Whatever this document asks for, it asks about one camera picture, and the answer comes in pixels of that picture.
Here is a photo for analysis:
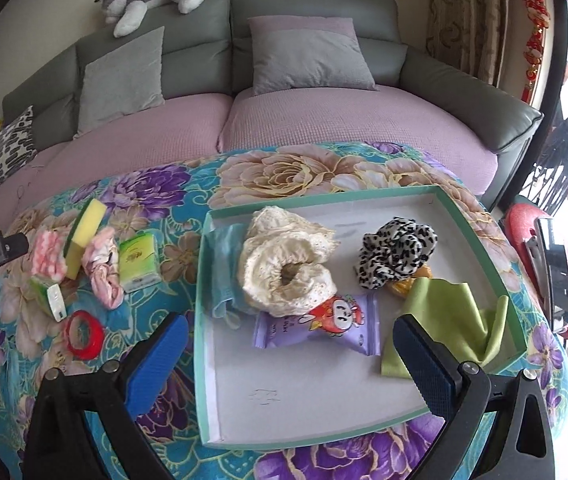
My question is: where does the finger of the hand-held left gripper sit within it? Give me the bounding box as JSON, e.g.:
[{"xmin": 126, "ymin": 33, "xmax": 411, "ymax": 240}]
[{"xmin": 4, "ymin": 232, "xmax": 30, "ymax": 258}]

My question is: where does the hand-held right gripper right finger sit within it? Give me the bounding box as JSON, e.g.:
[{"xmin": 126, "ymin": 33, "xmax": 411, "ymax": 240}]
[{"xmin": 393, "ymin": 314, "xmax": 555, "ymax": 480}]

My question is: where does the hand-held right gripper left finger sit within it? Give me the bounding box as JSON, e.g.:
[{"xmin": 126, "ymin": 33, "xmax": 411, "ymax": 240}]
[{"xmin": 24, "ymin": 312, "xmax": 189, "ymax": 480}]

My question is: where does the pink white striped towel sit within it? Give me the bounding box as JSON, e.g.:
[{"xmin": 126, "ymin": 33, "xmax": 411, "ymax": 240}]
[{"xmin": 30, "ymin": 227, "xmax": 70, "ymax": 281}]

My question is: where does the green tissue pack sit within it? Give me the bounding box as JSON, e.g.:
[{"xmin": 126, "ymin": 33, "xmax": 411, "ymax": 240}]
[
  {"xmin": 118, "ymin": 232, "xmax": 161, "ymax": 295},
  {"xmin": 28, "ymin": 275, "xmax": 72, "ymax": 322}
]

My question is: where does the green cloth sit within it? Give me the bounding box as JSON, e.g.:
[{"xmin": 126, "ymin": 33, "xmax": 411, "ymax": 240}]
[{"xmin": 380, "ymin": 275, "xmax": 510, "ymax": 377}]

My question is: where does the red tape roll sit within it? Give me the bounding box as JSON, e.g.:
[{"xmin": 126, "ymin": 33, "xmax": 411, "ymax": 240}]
[{"xmin": 64, "ymin": 310, "xmax": 106, "ymax": 359}]

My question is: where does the yellow green sponge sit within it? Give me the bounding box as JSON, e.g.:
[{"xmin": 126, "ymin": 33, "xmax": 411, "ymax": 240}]
[{"xmin": 65, "ymin": 198, "xmax": 107, "ymax": 281}]

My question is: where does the orange round tin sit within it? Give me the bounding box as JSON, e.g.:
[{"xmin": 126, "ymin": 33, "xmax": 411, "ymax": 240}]
[{"xmin": 389, "ymin": 262, "xmax": 435, "ymax": 298}]

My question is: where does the pink scrunchie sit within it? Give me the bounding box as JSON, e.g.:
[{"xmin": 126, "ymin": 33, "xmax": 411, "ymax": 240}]
[{"xmin": 81, "ymin": 226, "xmax": 125, "ymax": 311}]

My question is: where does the leopard print scrunchie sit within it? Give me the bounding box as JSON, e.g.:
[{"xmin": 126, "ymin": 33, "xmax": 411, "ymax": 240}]
[{"xmin": 355, "ymin": 217, "xmax": 439, "ymax": 291}]

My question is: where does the blue face mask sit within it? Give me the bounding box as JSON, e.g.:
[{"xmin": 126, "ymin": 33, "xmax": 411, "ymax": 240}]
[{"xmin": 209, "ymin": 225, "xmax": 252, "ymax": 328}]

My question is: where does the teal shallow box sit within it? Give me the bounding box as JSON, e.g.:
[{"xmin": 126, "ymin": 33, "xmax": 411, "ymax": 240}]
[{"xmin": 196, "ymin": 185, "xmax": 531, "ymax": 448}]

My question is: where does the purple snack packet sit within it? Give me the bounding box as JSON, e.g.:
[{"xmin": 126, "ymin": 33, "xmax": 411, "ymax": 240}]
[{"xmin": 253, "ymin": 292, "xmax": 382, "ymax": 356}]

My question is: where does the cream lace scrunchie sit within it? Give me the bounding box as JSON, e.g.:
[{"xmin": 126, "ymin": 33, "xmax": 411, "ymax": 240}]
[{"xmin": 240, "ymin": 206, "xmax": 339, "ymax": 318}]

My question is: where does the black white patterned pillow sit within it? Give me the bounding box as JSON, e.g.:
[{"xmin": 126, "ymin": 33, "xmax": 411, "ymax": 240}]
[{"xmin": 0, "ymin": 105, "xmax": 38, "ymax": 193}]

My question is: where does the black tablet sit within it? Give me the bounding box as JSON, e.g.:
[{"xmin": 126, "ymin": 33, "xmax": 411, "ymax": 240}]
[{"xmin": 534, "ymin": 217, "xmax": 568, "ymax": 333}]

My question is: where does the grey pillow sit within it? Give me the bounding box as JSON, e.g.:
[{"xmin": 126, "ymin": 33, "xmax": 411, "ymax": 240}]
[
  {"xmin": 251, "ymin": 29, "xmax": 379, "ymax": 96},
  {"xmin": 74, "ymin": 26, "xmax": 167, "ymax": 140}
]

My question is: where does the floral blanket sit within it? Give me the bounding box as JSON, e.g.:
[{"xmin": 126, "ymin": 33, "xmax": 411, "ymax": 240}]
[{"xmin": 0, "ymin": 141, "xmax": 568, "ymax": 480}]

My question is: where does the black metal rack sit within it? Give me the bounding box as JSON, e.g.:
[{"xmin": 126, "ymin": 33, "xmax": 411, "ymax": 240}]
[{"xmin": 526, "ymin": 107, "xmax": 568, "ymax": 221}]

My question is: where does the patterned curtain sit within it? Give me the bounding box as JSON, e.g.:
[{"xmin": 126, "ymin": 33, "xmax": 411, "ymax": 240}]
[{"xmin": 426, "ymin": 0, "xmax": 522, "ymax": 96}]

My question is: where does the pink pillow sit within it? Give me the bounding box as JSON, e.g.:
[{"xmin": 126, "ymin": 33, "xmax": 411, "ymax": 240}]
[{"xmin": 247, "ymin": 16, "xmax": 355, "ymax": 36}]

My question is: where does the red hanging decoration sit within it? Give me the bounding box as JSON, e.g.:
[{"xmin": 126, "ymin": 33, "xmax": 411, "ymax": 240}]
[{"xmin": 514, "ymin": 0, "xmax": 552, "ymax": 106}]

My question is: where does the grey sofa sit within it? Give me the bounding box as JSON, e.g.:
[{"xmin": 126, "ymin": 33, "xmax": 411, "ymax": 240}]
[{"xmin": 2, "ymin": 0, "xmax": 545, "ymax": 211}]

